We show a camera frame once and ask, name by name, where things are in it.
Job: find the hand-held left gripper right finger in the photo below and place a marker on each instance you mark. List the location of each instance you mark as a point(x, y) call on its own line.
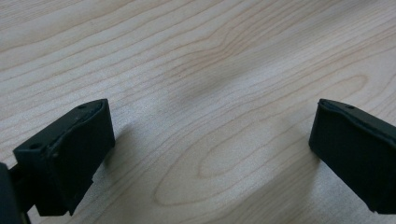
point(358, 155)

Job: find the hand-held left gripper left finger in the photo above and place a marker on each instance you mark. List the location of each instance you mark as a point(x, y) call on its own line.
point(68, 155)

